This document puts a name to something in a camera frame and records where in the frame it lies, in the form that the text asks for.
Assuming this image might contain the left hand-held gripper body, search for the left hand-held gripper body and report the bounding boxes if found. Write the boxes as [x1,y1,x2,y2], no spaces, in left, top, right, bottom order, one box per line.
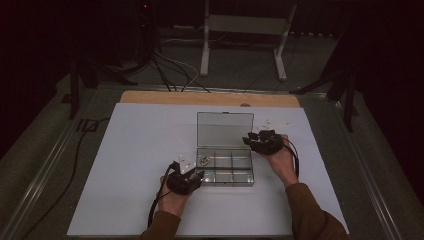
[166,153,203,196]

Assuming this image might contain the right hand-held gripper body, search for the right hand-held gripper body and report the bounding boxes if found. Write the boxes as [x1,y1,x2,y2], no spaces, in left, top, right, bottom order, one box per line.
[253,119,290,155]

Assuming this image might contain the clear grey compartment box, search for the clear grey compartment box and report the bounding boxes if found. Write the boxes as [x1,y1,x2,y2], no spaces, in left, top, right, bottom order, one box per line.
[195,111,255,187]

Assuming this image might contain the person's left hand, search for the person's left hand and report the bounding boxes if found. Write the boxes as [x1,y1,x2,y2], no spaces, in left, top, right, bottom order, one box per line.
[157,176,191,218]

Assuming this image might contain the person's right hand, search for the person's right hand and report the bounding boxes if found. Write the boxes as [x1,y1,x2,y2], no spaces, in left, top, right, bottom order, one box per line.
[263,134,299,188]

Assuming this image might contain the white table sheet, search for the white table sheet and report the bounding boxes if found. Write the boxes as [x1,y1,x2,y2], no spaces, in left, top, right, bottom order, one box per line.
[66,102,350,238]

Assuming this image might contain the wooden table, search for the wooden table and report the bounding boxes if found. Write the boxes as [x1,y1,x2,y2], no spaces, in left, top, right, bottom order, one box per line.
[119,90,301,108]

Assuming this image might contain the white metal stand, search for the white metal stand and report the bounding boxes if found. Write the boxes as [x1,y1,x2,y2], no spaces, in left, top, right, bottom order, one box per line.
[199,0,298,82]

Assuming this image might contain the dark equipment with red light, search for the dark equipment with red light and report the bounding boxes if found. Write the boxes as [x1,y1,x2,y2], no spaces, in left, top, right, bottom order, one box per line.
[133,0,158,34]

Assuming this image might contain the right hand-held gripper cable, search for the right hand-held gripper cable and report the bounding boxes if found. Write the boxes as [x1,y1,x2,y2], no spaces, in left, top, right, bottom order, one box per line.
[282,137,300,178]

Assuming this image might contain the hand-held gripper cable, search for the hand-held gripper cable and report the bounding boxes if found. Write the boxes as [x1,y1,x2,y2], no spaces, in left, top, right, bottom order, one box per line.
[282,137,300,178]
[147,161,179,229]

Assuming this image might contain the left hand-held gripper cable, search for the left hand-held gripper cable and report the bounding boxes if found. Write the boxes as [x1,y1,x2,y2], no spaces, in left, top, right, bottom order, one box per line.
[147,161,179,229]

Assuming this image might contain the metal floor rail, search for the metal floor rail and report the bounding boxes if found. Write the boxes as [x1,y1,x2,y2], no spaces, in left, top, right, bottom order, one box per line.
[0,89,98,240]
[328,96,403,240]

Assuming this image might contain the black floor cable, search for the black floor cable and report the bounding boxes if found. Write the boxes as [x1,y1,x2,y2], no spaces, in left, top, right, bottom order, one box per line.
[19,117,111,240]

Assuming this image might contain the bundle of floor cables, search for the bundle of floor cables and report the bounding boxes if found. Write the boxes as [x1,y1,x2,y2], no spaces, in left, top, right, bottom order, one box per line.
[151,36,211,93]

